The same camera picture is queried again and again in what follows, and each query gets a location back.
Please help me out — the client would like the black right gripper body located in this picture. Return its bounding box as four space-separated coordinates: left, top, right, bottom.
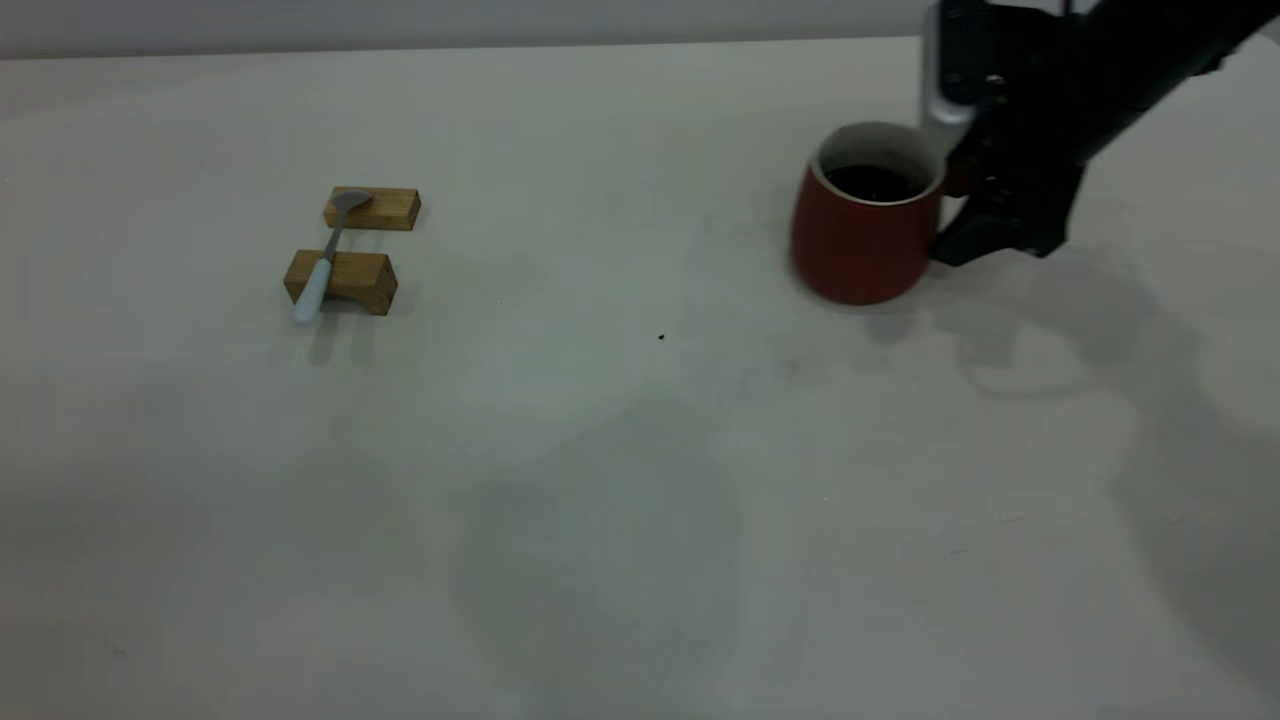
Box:
938 0 1101 259

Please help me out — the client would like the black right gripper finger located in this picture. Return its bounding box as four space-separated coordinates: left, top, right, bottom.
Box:
929 197 1047 268
944 125 996 181

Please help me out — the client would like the red ceramic mug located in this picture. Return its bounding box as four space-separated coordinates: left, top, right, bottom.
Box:
790 122 973 307

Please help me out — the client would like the spoon with pale blue handle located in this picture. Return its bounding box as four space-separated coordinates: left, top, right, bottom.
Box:
293 190 373 326

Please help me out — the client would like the flat rectangular wooden block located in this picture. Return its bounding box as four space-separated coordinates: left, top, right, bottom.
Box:
323 187 422 232

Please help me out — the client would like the arch-shaped wooden block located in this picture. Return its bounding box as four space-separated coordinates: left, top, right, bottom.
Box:
284 250 399 317

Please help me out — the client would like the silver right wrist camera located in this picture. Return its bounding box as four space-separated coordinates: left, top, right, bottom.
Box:
920 0 993 161

